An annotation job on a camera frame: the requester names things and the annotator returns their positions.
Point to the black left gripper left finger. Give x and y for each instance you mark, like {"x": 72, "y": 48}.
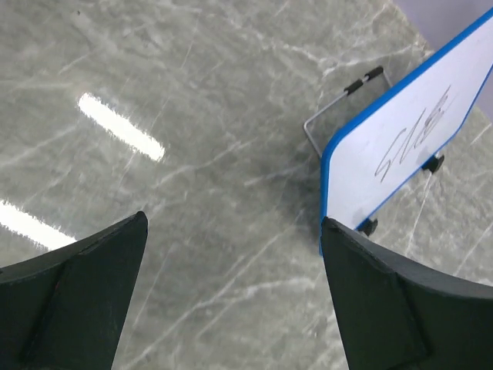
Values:
{"x": 65, "y": 309}

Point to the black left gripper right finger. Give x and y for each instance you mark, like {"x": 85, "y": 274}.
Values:
{"x": 395, "y": 313}

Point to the blue framed whiteboard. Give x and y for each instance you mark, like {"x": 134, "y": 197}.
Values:
{"x": 371, "y": 157}

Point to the metal wire board stand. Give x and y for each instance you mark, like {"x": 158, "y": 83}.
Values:
{"x": 432, "y": 165}

